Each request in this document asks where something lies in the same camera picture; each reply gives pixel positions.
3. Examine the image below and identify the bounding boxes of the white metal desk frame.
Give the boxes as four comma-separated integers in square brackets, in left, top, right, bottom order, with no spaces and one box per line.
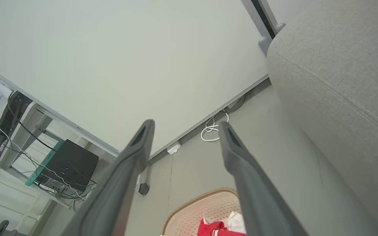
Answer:
[0,61,120,236]

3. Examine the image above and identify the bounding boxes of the red jersey white striped trim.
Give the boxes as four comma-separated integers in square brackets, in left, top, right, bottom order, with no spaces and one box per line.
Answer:
[197,218,247,236]

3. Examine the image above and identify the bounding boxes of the white partition panel grey feet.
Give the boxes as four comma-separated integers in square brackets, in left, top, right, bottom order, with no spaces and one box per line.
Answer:
[0,0,276,194]
[261,0,311,35]

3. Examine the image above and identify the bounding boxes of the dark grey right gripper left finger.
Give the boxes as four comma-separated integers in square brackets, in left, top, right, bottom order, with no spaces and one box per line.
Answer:
[61,119,155,236]

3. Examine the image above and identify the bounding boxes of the black computer box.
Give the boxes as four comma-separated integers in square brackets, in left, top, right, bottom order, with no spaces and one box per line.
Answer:
[35,139,99,194]

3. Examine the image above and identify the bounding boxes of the red Bulls jersey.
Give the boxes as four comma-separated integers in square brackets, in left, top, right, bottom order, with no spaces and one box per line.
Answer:
[227,211,246,234]

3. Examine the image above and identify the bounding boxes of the tangle of desk cables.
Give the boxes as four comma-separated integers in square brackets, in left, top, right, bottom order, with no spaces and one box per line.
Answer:
[0,87,97,212]

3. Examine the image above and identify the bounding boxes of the beige perforated laundry basket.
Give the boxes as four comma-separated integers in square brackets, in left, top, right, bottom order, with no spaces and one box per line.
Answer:
[161,187,247,236]

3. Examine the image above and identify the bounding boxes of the black monitor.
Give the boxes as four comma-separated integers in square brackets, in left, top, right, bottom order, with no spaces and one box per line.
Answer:
[0,91,33,153]

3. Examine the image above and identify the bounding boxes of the grey fabric sofa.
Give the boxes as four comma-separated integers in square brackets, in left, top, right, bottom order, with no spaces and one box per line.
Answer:
[267,0,378,236]

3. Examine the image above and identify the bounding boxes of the white coiled floor cable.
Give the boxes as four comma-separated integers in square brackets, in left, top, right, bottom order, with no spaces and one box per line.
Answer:
[201,111,229,142]

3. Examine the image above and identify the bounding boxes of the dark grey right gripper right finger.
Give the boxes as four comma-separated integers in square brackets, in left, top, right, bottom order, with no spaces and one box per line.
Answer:
[219,121,309,236]

